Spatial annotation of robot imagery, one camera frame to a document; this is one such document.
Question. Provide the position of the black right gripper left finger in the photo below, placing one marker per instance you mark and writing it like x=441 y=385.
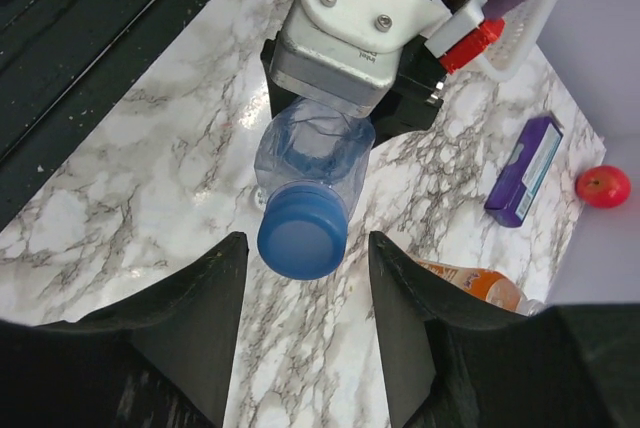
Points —
x=161 y=357

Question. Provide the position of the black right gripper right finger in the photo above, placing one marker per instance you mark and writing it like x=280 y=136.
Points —
x=452 y=360

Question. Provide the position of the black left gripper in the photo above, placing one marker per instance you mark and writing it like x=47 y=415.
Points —
x=415 y=99

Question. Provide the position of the orange drink bottle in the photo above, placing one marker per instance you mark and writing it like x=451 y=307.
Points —
x=487 y=285

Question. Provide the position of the clear bottle blue label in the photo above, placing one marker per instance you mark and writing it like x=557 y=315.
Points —
x=311 y=142

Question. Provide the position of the blue bottle cap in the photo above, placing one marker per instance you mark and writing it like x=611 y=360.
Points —
x=303 y=232

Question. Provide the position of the white plastic basket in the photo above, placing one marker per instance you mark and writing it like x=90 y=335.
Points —
x=523 y=25

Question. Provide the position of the purple white box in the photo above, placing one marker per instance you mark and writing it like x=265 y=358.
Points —
x=518 y=183

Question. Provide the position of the red apple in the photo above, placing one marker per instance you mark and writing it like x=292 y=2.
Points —
x=603 y=187

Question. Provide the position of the black mounting rail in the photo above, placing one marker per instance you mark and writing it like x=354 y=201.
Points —
x=64 y=65

